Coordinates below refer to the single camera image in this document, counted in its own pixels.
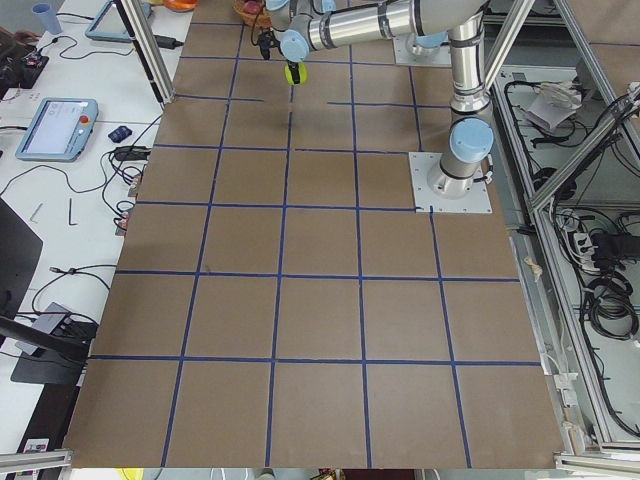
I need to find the green apple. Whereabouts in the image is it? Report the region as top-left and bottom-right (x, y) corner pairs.
(284, 62), (308, 86)

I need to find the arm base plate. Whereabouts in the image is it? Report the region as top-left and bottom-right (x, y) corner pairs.
(408, 152), (493, 215)
(393, 35), (451, 68)

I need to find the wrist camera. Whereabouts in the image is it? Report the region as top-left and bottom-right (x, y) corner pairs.
(257, 29), (278, 60)

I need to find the red yellow apple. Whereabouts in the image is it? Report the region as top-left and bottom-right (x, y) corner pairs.
(243, 0), (262, 15)

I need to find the black power adapter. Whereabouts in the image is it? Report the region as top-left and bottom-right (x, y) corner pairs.
(154, 35), (184, 50)

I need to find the wicker basket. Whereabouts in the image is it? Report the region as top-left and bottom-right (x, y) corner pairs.
(233, 0), (271, 28)

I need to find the blue plastic cup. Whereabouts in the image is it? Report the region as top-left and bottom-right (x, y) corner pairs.
(32, 3), (61, 34)

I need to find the teach pendant tablet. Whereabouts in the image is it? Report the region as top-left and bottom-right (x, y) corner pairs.
(85, 1), (131, 43)
(15, 97), (99, 163)

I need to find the aluminium frame post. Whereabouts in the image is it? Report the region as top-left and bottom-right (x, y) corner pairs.
(114, 0), (175, 105)

